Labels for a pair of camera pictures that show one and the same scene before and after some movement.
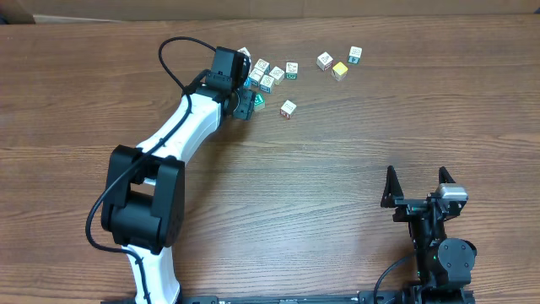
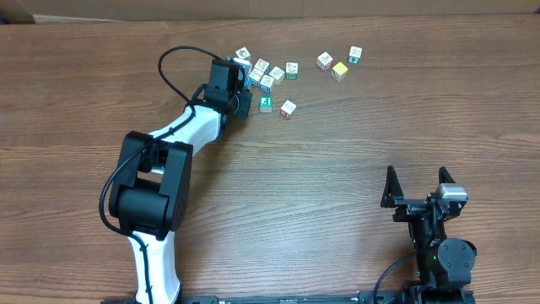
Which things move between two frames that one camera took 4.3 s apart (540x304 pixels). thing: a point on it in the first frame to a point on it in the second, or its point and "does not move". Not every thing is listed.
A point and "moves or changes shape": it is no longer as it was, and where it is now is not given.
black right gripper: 409,208 does not move
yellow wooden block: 339,71 does not move
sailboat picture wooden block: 255,75 does not move
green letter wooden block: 259,102 moves or changes shape
